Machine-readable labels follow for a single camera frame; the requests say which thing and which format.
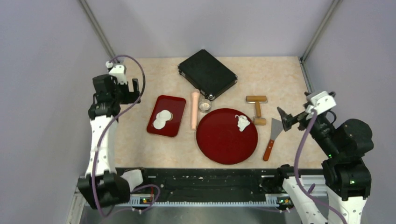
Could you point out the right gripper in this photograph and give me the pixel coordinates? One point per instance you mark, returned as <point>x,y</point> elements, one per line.
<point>287,119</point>

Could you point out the round red tray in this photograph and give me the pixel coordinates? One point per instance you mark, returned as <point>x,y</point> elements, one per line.
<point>220,140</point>

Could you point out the clear glass cup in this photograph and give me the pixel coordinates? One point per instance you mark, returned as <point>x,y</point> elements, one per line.
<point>204,105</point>

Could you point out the round cut dumpling wrapper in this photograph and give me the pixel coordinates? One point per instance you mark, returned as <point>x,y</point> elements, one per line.
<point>163,115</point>

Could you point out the pink plastic cylinder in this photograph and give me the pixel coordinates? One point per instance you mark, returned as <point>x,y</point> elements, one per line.
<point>194,108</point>

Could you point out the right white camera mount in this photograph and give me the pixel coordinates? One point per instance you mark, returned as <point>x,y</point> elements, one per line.
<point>320,102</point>

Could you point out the red rectangular tray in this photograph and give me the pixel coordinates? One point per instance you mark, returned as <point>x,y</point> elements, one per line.
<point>176,106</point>

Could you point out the metal scraper wooden handle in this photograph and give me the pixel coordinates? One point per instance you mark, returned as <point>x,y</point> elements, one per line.
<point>276,129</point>

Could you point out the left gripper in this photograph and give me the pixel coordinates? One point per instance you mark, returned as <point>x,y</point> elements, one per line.
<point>129,98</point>

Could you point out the white dough ball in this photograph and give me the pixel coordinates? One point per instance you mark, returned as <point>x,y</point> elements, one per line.
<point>243,122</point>

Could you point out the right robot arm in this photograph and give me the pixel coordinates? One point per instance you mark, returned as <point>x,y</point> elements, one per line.
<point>347,179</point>

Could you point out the black case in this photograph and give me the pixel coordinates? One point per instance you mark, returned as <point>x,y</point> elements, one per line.
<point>207,74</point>

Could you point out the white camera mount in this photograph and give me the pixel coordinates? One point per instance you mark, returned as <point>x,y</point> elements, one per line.
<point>117,70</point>
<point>320,102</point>

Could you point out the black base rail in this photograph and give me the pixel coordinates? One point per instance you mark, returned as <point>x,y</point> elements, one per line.
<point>191,186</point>

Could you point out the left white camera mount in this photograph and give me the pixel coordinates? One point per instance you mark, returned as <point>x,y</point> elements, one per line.
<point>117,70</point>

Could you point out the lower white dumpling wrapper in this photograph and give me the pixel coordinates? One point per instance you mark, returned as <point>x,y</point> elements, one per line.
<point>159,123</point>

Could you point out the wooden double-ended roller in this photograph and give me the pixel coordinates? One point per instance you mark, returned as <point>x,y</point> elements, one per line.
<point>257,101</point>

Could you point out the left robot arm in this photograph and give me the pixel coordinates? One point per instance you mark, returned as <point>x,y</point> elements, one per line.
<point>101,185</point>

